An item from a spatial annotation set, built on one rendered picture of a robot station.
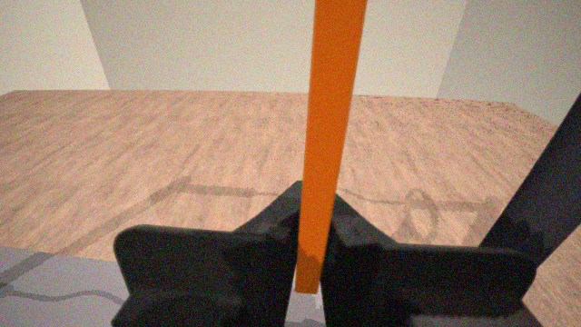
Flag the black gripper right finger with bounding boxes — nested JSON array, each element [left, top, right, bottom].
[[320, 193, 537, 327]]

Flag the orange handle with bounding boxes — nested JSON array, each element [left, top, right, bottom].
[[295, 0, 368, 294]]

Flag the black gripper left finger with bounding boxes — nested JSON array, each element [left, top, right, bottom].
[[113, 180, 302, 327]]

